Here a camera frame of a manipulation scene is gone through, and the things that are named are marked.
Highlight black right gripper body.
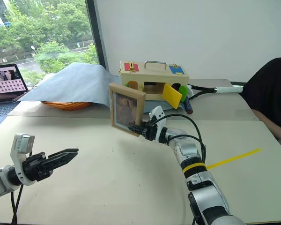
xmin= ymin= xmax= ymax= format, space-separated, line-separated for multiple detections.
xmin=140 ymin=120 xmax=158 ymax=142

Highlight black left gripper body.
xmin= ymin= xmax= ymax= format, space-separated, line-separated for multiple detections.
xmin=22 ymin=151 xmax=54 ymax=182

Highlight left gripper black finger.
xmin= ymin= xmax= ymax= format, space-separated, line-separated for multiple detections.
xmin=47 ymin=148 xmax=80 ymax=163
xmin=49 ymin=151 xmax=79 ymax=170

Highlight wooden picture frame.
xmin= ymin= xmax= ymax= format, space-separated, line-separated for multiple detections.
xmin=108 ymin=82 xmax=147 ymax=137

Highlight yellow lock box door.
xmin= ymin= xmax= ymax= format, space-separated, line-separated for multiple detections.
xmin=162 ymin=83 xmax=183 ymax=110

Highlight dark marker pen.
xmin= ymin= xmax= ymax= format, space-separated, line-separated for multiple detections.
xmin=183 ymin=96 xmax=194 ymax=115

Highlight orange woven basket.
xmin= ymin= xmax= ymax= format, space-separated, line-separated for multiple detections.
xmin=40 ymin=100 xmax=93 ymax=112

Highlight green lock box door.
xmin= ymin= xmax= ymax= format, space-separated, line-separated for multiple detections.
xmin=178 ymin=85 xmax=189 ymax=103

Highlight wooden lock box toy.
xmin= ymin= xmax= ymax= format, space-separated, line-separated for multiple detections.
xmin=119 ymin=60 xmax=190 ymax=102

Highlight light blue cloth sheet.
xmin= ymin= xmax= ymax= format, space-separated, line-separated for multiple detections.
xmin=17 ymin=62 xmax=123 ymax=109

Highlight yellow tape strip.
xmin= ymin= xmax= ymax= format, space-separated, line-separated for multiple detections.
xmin=206 ymin=148 xmax=263 ymax=170

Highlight open laptop computer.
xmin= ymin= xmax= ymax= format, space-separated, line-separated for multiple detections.
xmin=0 ymin=63 xmax=30 ymax=131

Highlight person in black shirt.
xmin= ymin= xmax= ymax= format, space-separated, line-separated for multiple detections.
xmin=239 ymin=56 xmax=281 ymax=133

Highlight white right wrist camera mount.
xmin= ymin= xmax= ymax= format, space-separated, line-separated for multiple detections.
xmin=148 ymin=105 xmax=167 ymax=142

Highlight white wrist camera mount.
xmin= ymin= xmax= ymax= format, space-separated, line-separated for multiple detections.
xmin=148 ymin=105 xmax=167 ymax=142
xmin=10 ymin=133 xmax=36 ymax=186

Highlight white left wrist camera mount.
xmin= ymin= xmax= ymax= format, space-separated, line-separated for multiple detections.
xmin=10 ymin=133 xmax=36 ymax=186

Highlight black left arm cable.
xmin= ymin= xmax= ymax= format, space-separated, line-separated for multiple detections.
xmin=10 ymin=184 xmax=24 ymax=225

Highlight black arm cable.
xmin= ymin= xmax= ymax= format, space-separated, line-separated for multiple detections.
xmin=10 ymin=184 xmax=24 ymax=225
xmin=152 ymin=113 xmax=207 ymax=165

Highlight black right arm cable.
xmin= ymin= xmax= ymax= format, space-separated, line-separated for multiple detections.
xmin=152 ymin=113 xmax=207 ymax=165

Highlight black cord with white handle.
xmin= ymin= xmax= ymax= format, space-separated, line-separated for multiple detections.
xmin=186 ymin=83 xmax=244 ymax=102

